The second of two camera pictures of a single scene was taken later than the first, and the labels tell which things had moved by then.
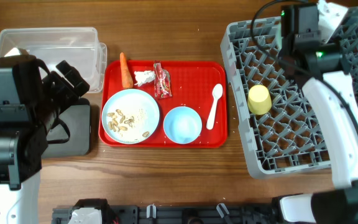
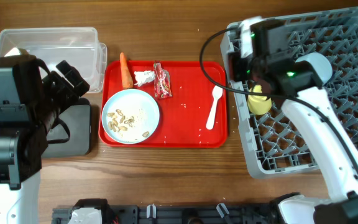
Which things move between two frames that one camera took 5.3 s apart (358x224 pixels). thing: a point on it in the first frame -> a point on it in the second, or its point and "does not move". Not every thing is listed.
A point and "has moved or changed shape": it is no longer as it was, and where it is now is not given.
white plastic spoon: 217,92 does not move
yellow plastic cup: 259,101 does not move
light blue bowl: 183,125 has moved or changed shape
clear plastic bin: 80,47 does not move
